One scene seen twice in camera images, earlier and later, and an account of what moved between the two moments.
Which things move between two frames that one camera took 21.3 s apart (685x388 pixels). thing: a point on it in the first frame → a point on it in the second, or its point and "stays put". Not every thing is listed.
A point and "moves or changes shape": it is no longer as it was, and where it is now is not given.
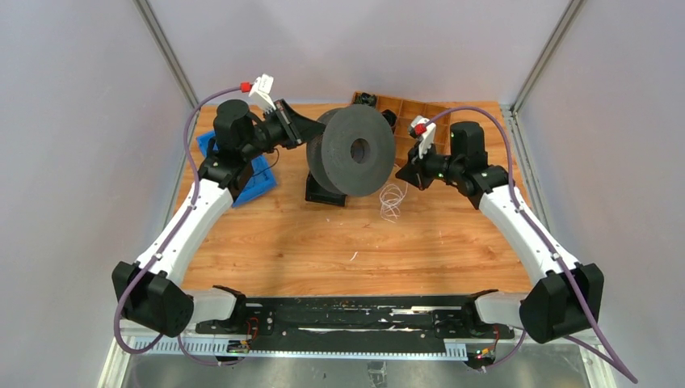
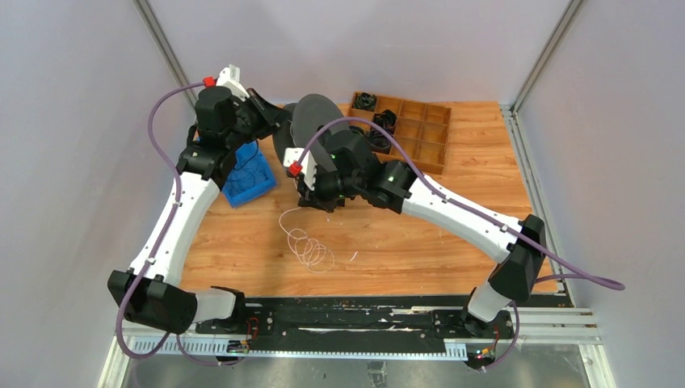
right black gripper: (413, 171) → (312, 199)
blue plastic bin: (262, 180) stays put
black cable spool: (354, 153) moves or changes shape
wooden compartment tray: (405, 110) stays put
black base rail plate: (324, 324) stays put
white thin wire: (391, 196) moves or changes shape
